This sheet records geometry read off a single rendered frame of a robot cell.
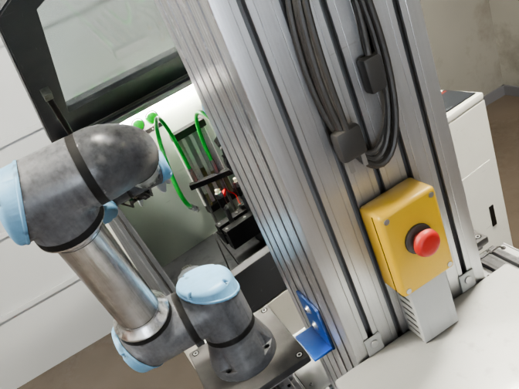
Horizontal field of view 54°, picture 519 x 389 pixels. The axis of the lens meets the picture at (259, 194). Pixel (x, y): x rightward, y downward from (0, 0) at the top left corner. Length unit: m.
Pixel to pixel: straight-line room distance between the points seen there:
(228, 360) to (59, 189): 0.54
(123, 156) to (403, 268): 0.42
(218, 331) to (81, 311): 2.43
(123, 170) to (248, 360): 0.53
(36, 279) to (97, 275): 2.45
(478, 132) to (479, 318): 1.43
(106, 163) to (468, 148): 1.63
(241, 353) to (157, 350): 0.18
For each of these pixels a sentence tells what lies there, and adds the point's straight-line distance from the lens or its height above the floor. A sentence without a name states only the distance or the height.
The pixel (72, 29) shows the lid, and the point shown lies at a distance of 1.39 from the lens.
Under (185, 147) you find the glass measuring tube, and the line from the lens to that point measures 2.00.
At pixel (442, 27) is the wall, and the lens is 4.07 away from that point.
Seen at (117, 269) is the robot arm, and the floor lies 1.43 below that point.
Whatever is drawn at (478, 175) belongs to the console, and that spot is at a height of 0.67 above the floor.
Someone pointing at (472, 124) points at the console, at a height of 0.89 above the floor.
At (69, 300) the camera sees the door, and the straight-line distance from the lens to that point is 3.42.
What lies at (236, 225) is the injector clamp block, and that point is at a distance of 1.80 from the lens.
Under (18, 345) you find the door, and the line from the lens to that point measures 3.55.
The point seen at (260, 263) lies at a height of 0.93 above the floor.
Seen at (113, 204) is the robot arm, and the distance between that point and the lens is 1.17.
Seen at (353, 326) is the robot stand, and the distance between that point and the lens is 0.76.
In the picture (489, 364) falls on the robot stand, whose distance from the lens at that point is 0.77.
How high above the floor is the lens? 1.81
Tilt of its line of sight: 26 degrees down
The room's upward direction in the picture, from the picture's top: 24 degrees counter-clockwise
